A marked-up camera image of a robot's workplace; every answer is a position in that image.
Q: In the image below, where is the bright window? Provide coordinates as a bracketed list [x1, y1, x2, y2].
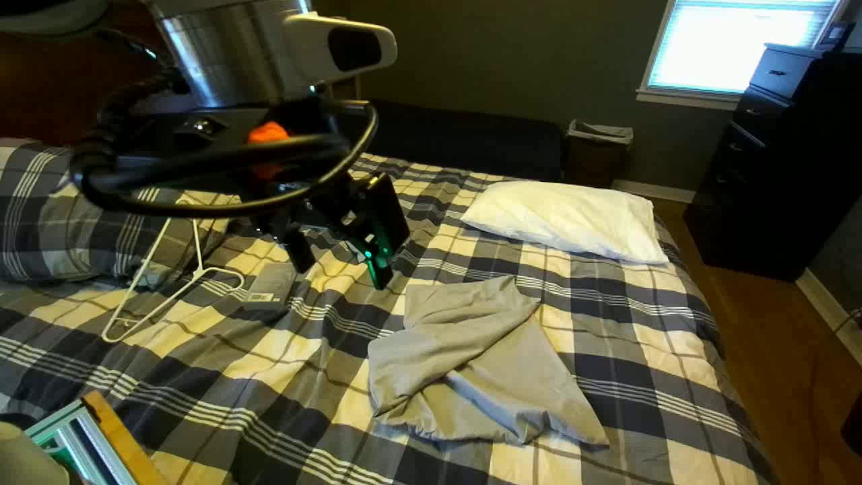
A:
[637, 0, 852, 112]

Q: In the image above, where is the brown storage box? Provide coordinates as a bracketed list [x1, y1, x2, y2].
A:
[560, 115, 637, 188]

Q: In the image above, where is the white pillow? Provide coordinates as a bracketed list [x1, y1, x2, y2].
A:
[459, 177, 674, 269]

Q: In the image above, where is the white wire hanger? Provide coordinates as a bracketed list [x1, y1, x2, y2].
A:
[99, 216, 250, 348]

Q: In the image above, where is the plaid bedspread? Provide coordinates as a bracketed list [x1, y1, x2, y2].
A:
[0, 135, 785, 485]

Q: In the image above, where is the black dresser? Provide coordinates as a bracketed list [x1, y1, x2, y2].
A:
[681, 48, 862, 284]

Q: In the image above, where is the wooden frame with teal rails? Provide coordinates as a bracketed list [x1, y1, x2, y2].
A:
[21, 389, 173, 485]

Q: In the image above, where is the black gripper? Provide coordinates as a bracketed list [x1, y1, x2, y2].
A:
[254, 170, 412, 290]

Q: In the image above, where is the dark wooden headboard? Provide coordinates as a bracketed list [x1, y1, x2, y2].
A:
[0, 24, 177, 149]

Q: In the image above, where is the orange round knob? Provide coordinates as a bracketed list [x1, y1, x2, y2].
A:
[245, 118, 293, 150]

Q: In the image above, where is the grey sheet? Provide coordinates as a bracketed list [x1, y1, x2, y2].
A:
[363, 273, 611, 449]

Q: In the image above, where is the plaid pillow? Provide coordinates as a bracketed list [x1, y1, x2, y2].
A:
[0, 138, 233, 290]

